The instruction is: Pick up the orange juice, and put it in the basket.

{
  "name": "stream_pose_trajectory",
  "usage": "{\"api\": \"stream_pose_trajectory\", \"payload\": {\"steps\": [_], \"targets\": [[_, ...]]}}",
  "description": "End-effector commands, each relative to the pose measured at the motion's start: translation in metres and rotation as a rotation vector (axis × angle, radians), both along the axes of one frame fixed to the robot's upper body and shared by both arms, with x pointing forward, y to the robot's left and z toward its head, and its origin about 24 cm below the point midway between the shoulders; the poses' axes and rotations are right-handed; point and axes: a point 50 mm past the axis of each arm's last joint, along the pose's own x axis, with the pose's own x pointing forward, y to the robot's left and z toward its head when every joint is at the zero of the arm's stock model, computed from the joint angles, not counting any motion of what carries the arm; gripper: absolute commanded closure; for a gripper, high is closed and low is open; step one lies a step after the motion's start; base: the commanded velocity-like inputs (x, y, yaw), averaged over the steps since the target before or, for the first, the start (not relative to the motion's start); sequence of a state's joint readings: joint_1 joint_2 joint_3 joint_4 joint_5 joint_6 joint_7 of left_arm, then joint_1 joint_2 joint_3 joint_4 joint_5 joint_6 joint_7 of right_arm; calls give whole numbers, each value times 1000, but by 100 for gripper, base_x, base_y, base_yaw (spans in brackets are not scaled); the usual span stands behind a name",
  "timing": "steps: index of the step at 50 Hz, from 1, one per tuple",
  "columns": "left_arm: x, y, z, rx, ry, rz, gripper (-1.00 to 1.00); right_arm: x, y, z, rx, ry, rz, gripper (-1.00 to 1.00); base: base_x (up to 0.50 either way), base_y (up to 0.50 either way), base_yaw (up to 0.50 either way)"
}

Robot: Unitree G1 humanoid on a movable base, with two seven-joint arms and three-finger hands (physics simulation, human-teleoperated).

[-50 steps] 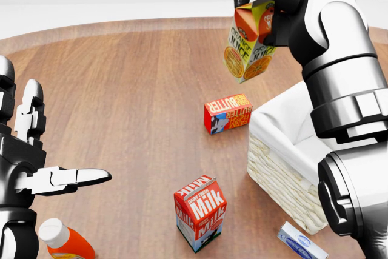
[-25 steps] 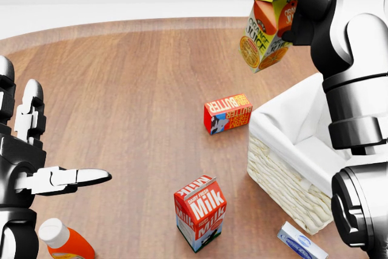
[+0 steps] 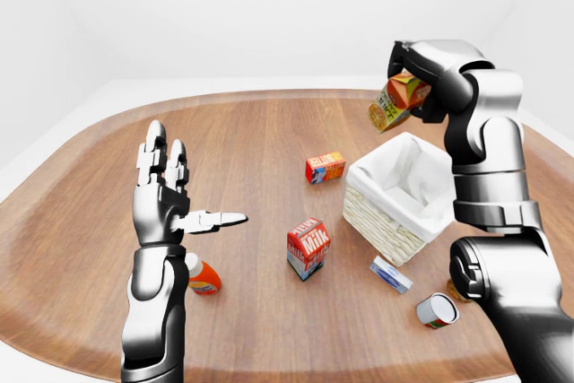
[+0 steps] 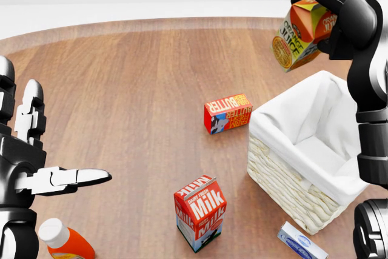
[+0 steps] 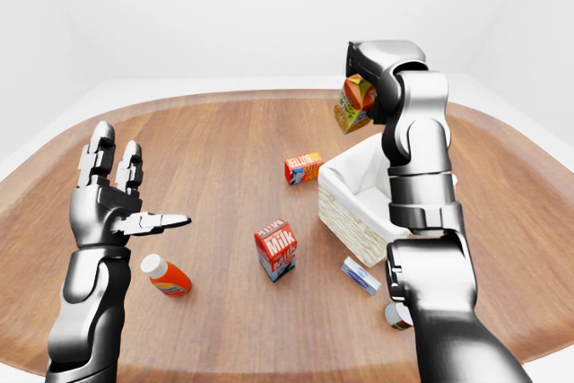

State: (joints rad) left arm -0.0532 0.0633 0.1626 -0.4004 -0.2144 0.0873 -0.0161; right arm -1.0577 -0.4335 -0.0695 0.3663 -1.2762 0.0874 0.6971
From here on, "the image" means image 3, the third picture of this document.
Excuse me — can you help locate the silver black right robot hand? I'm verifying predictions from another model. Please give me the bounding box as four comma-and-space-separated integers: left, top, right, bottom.
387, 39, 494, 125

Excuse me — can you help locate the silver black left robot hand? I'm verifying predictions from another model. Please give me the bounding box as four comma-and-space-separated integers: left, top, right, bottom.
132, 119, 249, 248

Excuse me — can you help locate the orange juice carton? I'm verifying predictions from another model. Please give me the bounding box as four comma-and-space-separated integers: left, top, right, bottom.
368, 71, 432, 135

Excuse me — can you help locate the white lined wicker basket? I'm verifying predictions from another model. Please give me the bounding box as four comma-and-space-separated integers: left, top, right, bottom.
342, 131, 457, 268

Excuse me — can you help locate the orange bottle with white cap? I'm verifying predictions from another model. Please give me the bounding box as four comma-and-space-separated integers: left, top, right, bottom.
184, 251, 222, 297

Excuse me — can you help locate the red butter box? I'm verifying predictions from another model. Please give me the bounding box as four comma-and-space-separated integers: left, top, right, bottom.
305, 151, 347, 186

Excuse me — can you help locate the red milk carton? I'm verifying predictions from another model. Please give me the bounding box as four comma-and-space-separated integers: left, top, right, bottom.
286, 217, 332, 283

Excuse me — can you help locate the white and blue flat box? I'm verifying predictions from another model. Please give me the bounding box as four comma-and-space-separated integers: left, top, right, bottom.
369, 255, 413, 295

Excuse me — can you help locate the small golden brown object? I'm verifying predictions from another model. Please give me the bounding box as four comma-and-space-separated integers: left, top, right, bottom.
446, 278, 473, 304

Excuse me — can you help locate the tin can with red label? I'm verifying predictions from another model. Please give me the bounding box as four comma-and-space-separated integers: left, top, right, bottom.
415, 292, 461, 330

